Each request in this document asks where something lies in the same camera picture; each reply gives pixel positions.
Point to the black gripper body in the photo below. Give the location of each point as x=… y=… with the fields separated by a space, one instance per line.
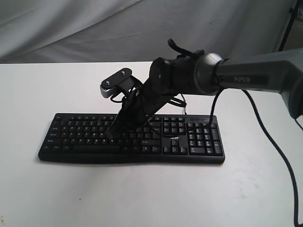
x=167 y=78

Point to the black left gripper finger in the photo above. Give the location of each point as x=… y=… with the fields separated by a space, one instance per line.
x=117 y=127

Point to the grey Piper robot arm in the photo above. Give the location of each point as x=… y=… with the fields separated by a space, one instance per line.
x=206 y=75

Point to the black computer keyboard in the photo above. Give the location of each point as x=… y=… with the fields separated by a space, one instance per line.
x=81 y=139

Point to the white backdrop cloth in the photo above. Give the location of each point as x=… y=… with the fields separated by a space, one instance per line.
x=51 y=31

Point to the black tripod stand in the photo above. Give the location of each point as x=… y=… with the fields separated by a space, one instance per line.
x=293 y=11

